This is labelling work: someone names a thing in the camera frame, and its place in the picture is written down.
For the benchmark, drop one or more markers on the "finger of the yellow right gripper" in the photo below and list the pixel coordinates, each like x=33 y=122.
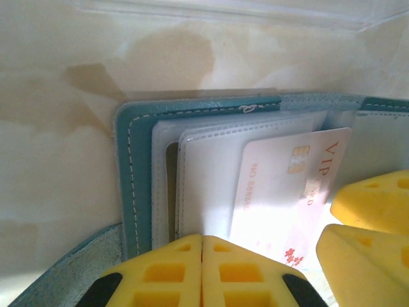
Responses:
x=367 y=272
x=377 y=201

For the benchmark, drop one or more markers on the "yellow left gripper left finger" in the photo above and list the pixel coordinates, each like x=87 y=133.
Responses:
x=166 y=272

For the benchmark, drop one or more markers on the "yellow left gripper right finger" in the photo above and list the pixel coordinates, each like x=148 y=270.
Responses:
x=243 y=275

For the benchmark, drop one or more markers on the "white VIP credit card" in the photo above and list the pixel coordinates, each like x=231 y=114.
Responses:
x=271 y=179

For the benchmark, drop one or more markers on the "teal leather card holder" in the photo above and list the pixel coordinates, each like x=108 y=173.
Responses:
x=140 y=128

